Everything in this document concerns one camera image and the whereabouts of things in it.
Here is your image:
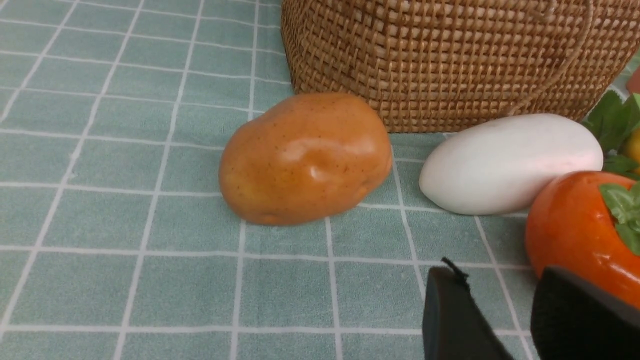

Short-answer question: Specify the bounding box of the orange yellow toy mango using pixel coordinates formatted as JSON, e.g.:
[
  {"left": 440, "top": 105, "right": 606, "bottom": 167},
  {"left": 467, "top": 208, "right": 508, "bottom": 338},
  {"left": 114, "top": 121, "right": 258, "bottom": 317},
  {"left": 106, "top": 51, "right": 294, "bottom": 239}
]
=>
[{"left": 622, "top": 126, "right": 640, "bottom": 164}]

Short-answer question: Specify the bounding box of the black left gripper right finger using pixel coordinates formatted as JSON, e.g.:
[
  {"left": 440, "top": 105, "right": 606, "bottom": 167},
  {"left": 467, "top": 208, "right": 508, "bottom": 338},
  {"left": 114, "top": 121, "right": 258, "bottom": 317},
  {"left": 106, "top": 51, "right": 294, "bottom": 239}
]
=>
[{"left": 530, "top": 266, "right": 640, "bottom": 360}]

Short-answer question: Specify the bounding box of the woven wicker basket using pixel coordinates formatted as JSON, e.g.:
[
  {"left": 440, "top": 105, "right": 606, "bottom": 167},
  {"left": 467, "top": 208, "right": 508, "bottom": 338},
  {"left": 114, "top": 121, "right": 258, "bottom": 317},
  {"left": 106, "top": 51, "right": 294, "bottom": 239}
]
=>
[{"left": 279, "top": 0, "right": 640, "bottom": 133}]

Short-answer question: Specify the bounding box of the orange toy persimmon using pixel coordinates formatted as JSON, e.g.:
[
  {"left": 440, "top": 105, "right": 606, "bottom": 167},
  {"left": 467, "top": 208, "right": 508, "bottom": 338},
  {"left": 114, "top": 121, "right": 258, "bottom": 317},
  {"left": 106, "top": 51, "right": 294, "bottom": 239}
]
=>
[{"left": 525, "top": 171, "right": 640, "bottom": 307}]

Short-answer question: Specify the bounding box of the teal checkered tablecloth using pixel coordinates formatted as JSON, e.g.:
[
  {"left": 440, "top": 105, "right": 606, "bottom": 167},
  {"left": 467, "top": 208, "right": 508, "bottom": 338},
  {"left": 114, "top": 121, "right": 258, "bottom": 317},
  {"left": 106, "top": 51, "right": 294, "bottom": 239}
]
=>
[{"left": 0, "top": 0, "right": 538, "bottom": 360}]

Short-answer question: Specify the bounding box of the white toy radish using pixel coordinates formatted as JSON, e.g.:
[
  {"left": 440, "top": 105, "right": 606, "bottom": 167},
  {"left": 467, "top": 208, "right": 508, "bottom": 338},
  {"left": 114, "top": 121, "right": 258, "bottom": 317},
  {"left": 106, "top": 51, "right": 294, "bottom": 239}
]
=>
[{"left": 418, "top": 113, "right": 604, "bottom": 215}]

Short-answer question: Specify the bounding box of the brown toy potato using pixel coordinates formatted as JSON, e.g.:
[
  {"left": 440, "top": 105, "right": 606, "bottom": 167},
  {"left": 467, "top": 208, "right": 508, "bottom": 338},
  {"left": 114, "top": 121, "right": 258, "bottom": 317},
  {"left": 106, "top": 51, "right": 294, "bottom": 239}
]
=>
[{"left": 218, "top": 92, "right": 393, "bottom": 226}]

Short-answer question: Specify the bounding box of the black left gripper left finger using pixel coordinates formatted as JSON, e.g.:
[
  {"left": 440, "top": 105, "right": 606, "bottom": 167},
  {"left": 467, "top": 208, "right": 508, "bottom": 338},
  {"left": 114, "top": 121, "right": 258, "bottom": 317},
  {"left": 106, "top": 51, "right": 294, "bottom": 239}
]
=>
[{"left": 422, "top": 257, "right": 514, "bottom": 360}]

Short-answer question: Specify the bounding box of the green plastic leaf sprig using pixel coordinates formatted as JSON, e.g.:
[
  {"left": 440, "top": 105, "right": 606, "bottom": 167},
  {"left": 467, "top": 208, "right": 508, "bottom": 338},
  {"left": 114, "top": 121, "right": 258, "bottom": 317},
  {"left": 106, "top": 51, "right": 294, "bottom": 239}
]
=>
[{"left": 582, "top": 90, "right": 640, "bottom": 181}]

